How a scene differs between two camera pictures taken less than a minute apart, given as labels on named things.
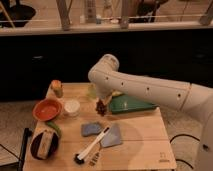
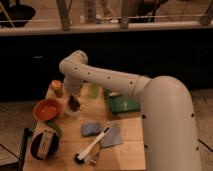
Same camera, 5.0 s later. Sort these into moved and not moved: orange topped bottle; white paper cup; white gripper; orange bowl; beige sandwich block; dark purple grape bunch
Moved: dark purple grape bunch; white gripper
Not moved: white paper cup; beige sandwich block; orange bowl; orange topped bottle
